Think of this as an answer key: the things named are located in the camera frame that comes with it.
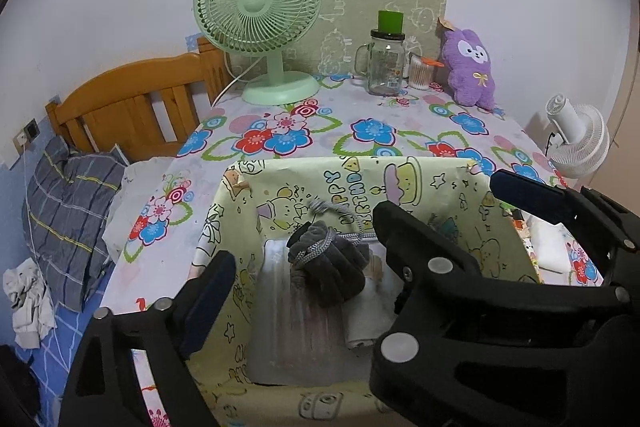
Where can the purple plush bunny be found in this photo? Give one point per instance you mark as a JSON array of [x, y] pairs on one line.
[[468, 62]]

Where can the cotton swab container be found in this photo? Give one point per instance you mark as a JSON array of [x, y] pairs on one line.
[[422, 71]]

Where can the green desk fan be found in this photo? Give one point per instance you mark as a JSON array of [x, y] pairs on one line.
[[262, 29]]

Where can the beige cartoon wall board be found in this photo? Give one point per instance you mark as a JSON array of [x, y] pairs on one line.
[[329, 48]]

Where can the dark grey knit glove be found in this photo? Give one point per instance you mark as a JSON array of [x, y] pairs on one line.
[[330, 265]]

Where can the white face mask pack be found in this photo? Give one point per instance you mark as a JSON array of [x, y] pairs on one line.
[[549, 245]]

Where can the wooden bed headboard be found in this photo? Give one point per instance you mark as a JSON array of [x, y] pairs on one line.
[[146, 108]]

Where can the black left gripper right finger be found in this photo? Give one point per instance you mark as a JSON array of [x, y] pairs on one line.
[[466, 350]]

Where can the glass mason jar mug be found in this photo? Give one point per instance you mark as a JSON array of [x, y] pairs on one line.
[[380, 62]]

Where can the grey plaid pillow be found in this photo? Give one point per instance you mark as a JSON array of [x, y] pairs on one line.
[[64, 217]]

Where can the floral tablecloth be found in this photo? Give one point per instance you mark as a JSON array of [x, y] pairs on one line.
[[342, 119]]

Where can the white standing fan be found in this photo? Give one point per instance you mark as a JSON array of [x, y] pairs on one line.
[[584, 138]]

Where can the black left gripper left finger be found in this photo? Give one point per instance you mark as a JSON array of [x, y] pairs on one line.
[[103, 387]]

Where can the crumpled white cloth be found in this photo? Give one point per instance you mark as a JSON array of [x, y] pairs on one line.
[[30, 301]]

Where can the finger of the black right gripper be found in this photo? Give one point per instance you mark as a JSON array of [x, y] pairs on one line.
[[608, 231]]

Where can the rolled white towel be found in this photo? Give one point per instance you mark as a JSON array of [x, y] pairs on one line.
[[371, 313]]

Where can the yellow cartoon storage box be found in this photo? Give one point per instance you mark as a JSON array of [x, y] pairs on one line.
[[274, 357]]

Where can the wall power socket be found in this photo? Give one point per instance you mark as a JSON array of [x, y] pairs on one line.
[[26, 136]]

